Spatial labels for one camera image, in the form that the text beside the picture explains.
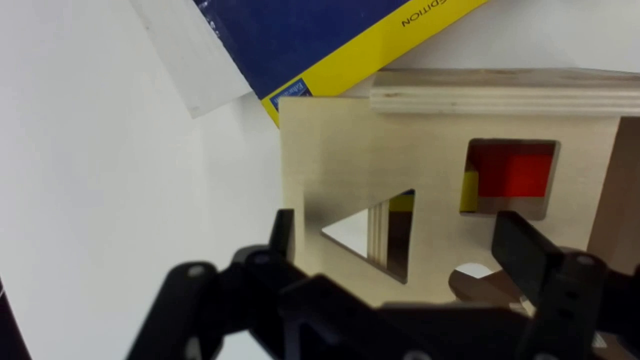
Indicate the yellow block inside box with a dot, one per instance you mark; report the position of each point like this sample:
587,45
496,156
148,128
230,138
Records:
468,191

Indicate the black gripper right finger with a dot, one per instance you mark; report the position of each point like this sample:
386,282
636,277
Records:
566,300

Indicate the red block inside box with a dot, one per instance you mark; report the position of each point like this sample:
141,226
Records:
513,170

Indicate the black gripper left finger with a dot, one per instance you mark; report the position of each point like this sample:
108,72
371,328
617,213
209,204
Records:
201,300

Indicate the blue and yellow book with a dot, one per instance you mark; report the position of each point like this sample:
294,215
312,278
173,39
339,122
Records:
300,40

